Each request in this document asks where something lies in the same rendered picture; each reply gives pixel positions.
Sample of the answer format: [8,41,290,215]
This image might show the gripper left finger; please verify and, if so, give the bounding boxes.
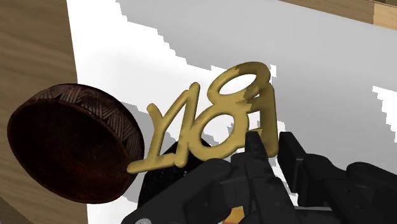
[120,130,299,224]

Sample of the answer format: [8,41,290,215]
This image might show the dark brown carved bowl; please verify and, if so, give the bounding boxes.
[6,83,146,204]

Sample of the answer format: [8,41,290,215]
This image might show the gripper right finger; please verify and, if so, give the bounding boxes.
[277,131,397,224]

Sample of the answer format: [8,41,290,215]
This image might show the gold letter sculpture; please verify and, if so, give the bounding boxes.
[126,61,279,208]

